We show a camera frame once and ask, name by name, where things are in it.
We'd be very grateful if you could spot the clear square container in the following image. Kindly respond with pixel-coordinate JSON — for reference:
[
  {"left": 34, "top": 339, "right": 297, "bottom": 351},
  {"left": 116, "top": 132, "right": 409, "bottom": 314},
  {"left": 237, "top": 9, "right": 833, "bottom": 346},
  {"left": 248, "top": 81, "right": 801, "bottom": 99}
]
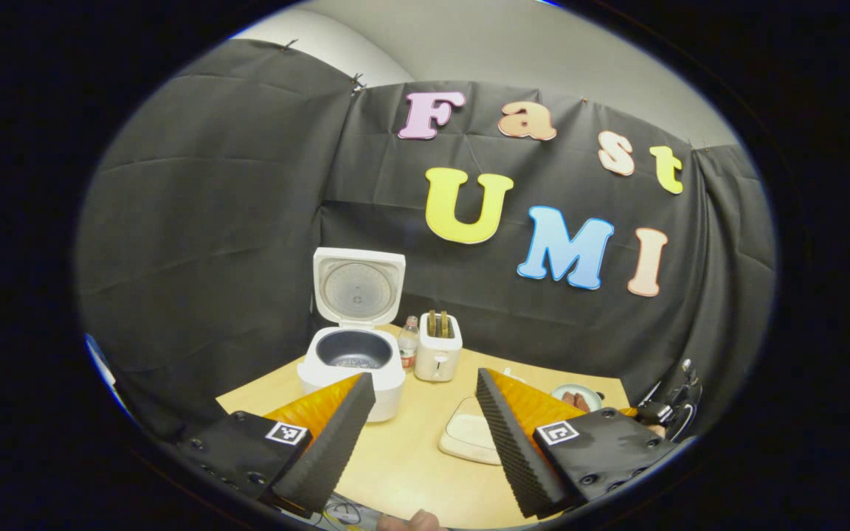
[{"left": 438, "top": 397, "right": 503, "bottom": 466}]

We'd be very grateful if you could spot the pale green plate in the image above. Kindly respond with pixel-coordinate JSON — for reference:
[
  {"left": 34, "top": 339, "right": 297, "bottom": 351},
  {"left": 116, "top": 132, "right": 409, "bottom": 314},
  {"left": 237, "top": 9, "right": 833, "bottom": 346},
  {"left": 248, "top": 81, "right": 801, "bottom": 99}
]
[{"left": 550, "top": 383, "right": 604, "bottom": 414}]

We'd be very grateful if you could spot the white rice cooker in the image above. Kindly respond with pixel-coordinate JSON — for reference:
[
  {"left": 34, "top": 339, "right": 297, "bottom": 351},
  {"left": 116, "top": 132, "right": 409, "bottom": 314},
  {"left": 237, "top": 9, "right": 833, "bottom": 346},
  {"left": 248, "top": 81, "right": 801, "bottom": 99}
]
[{"left": 297, "top": 247, "right": 407, "bottom": 423}]

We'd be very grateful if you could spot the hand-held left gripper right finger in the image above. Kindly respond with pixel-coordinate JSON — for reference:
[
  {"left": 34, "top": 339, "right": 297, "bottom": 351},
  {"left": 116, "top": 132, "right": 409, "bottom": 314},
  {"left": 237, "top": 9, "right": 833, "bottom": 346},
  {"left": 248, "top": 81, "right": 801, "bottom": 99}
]
[{"left": 475, "top": 368, "right": 680, "bottom": 519}]

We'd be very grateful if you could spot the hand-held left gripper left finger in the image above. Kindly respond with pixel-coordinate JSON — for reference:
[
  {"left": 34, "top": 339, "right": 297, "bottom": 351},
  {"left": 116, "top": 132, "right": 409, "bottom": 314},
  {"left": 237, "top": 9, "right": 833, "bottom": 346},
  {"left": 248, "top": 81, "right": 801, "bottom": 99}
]
[{"left": 174, "top": 372, "right": 377, "bottom": 517}]

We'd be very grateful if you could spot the white toaster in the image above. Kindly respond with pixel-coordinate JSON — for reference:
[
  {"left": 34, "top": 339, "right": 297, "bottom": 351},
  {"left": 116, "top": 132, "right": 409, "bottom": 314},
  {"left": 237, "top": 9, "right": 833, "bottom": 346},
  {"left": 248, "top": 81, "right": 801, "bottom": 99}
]
[{"left": 414, "top": 312, "right": 463, "bottom": 383}]

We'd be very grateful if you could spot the clear water bottle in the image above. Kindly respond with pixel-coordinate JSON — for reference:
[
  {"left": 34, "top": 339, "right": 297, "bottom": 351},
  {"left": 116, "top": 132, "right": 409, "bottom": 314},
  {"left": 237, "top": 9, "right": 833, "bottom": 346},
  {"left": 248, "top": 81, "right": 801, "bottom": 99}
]
[{"left": 398, "top": 316, "right": 421, "bottom": 374}]

